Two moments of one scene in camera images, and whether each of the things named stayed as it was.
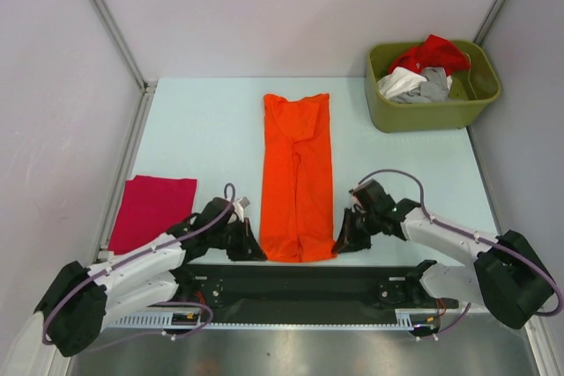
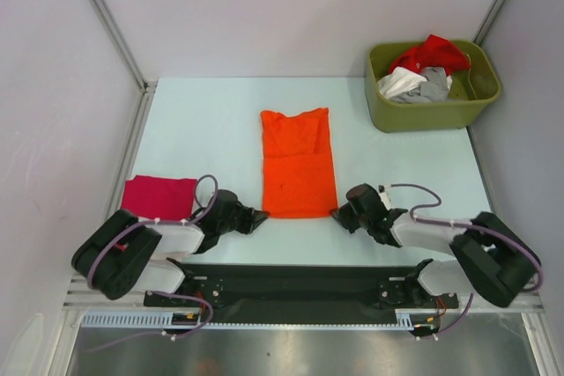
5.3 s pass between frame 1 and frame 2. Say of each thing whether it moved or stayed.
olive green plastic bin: stayed
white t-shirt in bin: stayed
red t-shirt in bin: stayed
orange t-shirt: moved
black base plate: stayed
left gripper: moved
